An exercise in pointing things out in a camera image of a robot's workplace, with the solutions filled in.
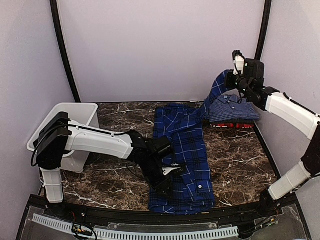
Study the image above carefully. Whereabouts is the dark blue plaid shirt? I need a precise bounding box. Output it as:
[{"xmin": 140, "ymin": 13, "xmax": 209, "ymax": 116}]
[{"xmin": 148, "ymin": 70, "xmax": 229, "ymax": 215}]

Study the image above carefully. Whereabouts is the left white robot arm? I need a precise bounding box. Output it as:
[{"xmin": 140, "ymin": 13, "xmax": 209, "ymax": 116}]
[{"xmin": 31, "ymin": 111, "xmax": 173, "ymax": 218}]

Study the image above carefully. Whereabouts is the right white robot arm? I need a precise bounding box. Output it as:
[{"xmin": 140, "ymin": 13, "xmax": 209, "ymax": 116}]
[{"xmin": 224, "ymin": 70, "xmax": 320, "ymax": 217}]

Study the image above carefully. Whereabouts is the light blue checked folded shirt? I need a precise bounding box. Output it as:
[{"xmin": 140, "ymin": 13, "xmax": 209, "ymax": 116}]
[{"xmin": 204, "ymin": 94, "xmax": 260, "ymax": 123}]

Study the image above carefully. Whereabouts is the red black folded shirt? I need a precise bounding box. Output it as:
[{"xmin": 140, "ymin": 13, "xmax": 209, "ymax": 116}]
[{"xmin": 210, "ymin": 119, "xmax": 255, "ymax": 129}]

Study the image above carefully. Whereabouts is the white plastic bin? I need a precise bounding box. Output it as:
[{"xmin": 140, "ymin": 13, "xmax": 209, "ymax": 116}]
[{"xmin": 26, "ymin": 102, "xmax": 99, "ymax": 174}]

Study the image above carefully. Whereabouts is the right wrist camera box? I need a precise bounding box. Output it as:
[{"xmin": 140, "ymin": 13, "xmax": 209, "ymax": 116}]
[{"xmin": 232, "ymin": 50, "xmax": 265, "ymax": 81}]

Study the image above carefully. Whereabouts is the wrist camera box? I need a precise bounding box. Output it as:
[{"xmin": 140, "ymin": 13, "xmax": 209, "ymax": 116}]
[
  {"xmin": 152, "ymin": 136, "xmax": 186, "ymax": 176},
  {"xmin": 232, "ymin": 50, "xmax": 265, "ymax": 81}
]

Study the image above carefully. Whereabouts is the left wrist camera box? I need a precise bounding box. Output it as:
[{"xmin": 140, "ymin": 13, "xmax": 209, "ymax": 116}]
[{"xmin": 152, "ymin": 136, "xmax": 186, "ymax": 176}]

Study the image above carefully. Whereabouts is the right black frame post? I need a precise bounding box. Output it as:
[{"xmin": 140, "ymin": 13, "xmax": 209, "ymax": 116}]
[{"xmin": 254, "ymin": 0, "xmax": 272, "ymax": 61}]

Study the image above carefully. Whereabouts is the black frame post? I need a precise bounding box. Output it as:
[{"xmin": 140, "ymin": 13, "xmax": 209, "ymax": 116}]
[
  {"xmin": 49, "ymin": 0, "xmax": 82, "ymax": 103},
  {"xmin": 254, "ymin": 0, "xmax": 272, "ymax": 61}
]

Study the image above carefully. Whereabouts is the white slotted cable duct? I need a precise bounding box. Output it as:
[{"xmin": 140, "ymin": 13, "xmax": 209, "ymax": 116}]
[{"xmin": 31, "ymin": 213, "xmax": 239, "ymax": 240}]

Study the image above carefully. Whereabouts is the black front rail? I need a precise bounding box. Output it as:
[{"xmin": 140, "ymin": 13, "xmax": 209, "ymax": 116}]
[{"xmin": 27, "ymin": 194, "xmax": 298, "ymax": 225}]

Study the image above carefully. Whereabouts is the left black frame post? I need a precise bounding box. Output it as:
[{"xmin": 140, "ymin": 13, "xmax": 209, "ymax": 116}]
[{"xmin": 49, "ymin": 0, "xmax": 82, "ymax": 103}]

